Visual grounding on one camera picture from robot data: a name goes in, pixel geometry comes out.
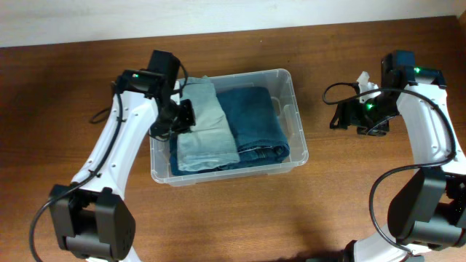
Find light blue jeans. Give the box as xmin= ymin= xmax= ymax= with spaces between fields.
xmin=176 ymin=76 xmax=240 ymax=172

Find clear plastic storage container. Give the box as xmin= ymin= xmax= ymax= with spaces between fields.
xmin=150 ymin=68 xmax=309 ymax=186

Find dark blue jeans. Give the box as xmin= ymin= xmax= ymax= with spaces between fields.
xmin=170 ymin=87 xmax=290 ymax=175

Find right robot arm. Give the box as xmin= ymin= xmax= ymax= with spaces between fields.
xmin=329 ymin=50 xmax=465 ymax=261

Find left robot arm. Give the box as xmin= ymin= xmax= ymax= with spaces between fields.
xmin=41 ymin=50 xmax=195 ymax=261

